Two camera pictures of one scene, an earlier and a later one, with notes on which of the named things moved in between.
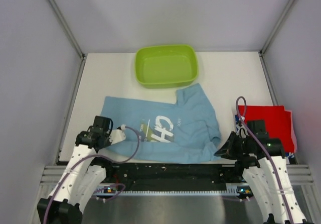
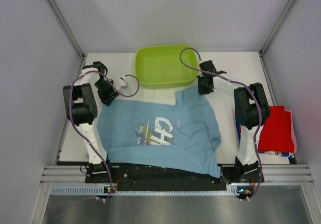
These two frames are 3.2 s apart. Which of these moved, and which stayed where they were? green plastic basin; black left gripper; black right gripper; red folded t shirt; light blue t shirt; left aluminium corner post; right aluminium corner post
Moved: black left gripper; light blue t shirt; black right gripper
Stayed: left aluminium corner post; green plastic basin; red folded t shirt; right aluminium corner post
